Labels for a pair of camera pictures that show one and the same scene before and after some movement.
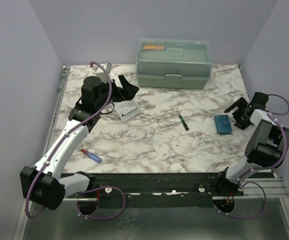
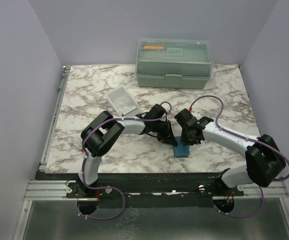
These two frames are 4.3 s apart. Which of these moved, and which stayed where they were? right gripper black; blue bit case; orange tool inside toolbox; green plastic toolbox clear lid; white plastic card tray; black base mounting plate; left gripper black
Moved: right gripper black; left gripper black; blue bit case
Stayed: white plastic card tray; black base mounting plate; orange tool inside toolbox; green plastic toolbox clear lid
